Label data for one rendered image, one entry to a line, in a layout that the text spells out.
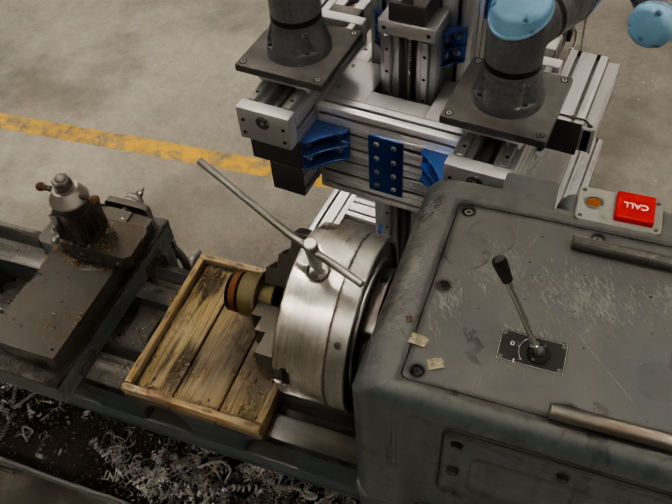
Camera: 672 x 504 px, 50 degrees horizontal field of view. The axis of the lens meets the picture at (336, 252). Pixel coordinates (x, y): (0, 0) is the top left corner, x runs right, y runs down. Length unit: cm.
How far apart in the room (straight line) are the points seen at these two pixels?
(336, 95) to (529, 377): 93
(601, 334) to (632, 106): 253
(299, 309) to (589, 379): 44
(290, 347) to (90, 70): 295
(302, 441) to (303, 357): 29
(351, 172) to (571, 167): 123
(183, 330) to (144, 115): 212
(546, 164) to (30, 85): 252
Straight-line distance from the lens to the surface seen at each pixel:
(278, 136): 166
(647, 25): 129
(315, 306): 114
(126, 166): 332
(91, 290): 158
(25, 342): 156
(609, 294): 115
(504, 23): 144
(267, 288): 130
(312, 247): 108
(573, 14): 154
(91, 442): 186
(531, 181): 128
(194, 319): 157
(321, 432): 142
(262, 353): 123
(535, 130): 152
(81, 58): 407
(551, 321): 110
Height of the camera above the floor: 214
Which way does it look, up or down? 50 degrees down
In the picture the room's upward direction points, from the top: 5 degrees counter-clockwise
